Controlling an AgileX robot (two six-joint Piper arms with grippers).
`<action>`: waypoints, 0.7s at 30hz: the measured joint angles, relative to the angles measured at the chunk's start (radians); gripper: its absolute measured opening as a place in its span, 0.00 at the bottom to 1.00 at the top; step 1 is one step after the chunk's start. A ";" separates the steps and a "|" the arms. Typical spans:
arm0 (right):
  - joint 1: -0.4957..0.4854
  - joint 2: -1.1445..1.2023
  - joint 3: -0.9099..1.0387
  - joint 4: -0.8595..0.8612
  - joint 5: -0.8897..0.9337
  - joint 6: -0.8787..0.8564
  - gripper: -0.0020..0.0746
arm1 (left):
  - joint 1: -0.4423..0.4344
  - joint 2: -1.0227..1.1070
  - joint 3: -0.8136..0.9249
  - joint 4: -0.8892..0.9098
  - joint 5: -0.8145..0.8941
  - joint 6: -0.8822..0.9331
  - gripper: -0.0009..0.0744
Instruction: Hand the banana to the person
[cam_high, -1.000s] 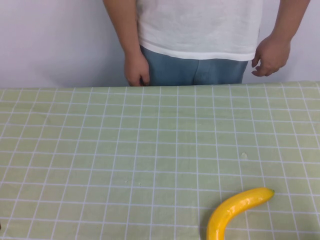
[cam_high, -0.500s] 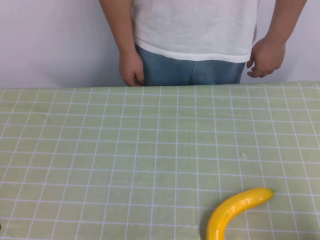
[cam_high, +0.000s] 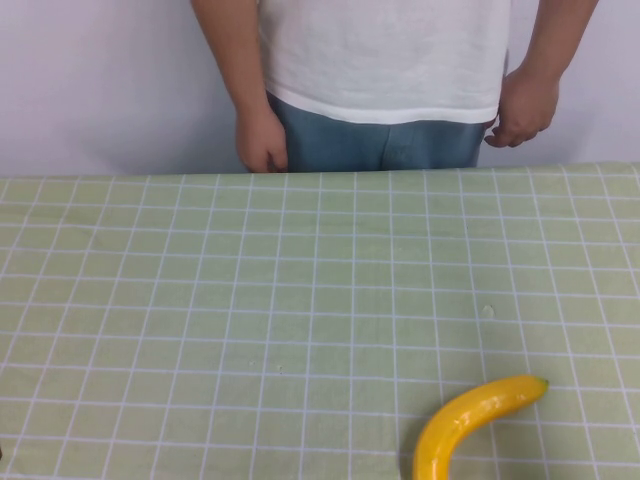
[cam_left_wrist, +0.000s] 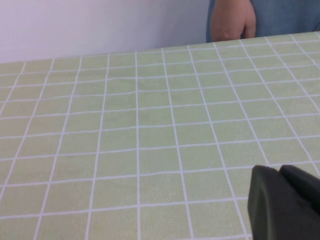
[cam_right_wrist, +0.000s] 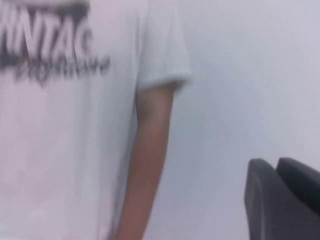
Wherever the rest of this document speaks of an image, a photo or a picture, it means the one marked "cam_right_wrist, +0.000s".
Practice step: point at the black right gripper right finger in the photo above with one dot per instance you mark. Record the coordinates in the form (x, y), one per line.
(300, 180)

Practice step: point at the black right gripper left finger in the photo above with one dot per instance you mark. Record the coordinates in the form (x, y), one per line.
(265, 205)

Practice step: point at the person in white t-shirt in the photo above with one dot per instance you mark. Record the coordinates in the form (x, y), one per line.
(62, 137)

